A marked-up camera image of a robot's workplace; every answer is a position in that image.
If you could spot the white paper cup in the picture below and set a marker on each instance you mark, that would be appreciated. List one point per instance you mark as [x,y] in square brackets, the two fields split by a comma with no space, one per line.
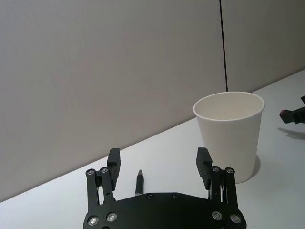
[228,143]

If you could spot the pale grey partition wall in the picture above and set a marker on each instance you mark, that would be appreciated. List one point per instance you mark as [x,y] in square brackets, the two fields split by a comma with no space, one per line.
[107,83]

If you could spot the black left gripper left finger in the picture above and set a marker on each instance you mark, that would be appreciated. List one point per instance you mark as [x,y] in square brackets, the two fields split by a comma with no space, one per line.
[114,167]

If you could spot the black pen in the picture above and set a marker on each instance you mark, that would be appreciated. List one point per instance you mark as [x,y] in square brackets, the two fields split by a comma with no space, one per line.
[140,182]

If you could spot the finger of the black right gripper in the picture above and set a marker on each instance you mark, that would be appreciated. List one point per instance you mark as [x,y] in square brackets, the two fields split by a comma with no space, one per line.
[291,116]

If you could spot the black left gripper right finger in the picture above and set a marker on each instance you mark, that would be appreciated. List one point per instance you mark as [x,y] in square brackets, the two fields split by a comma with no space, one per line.
[204,167]

